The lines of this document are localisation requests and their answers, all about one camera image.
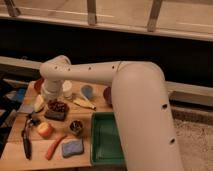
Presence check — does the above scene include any wooden table board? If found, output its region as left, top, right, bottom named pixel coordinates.
left=0, top=77, right=116, bottom=171

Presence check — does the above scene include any yellow banana piece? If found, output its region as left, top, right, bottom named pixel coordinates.
left=73, top=98, right=96, bottom=110

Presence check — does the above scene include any green plastic tray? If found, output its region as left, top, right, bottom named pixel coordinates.
left=90, top=112, right=125, bottom=166

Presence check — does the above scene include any orange carrot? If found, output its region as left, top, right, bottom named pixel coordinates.
left=45, top=134, right=67, bottom=160

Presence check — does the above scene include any purple bowl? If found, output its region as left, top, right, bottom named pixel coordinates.
left=103, top=87, right=112, bottom=106

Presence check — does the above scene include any dark grey sponge block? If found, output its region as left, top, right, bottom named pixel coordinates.
left=44, top=110, right=65, bottom=121

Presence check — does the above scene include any grey-blue flat plate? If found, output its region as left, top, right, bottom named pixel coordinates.
left=18, top=103, right=34, bottom=114

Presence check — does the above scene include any white cup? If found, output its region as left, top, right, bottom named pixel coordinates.
left=62, top=80, right=72, bottom=98

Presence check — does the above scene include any blue sponge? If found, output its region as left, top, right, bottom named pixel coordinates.
left=62, top=139, right=84, bottom=158

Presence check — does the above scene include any yellow-red apple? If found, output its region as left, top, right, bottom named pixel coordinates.
left=37, top=122, right=53, bottom=138

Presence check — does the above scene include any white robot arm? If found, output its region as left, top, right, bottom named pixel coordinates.
left=40, top=55, right=184, bottom=171

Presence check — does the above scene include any blue cloth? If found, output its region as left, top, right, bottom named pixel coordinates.
left=6, top=88, right=26, bottom=102

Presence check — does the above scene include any red-orange bowl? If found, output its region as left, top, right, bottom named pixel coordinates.
left=34, top=78, right=44, bottom=93

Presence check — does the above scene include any small dark metal cup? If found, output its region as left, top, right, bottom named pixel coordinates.
left=70, top=120, right=83, bottom=136

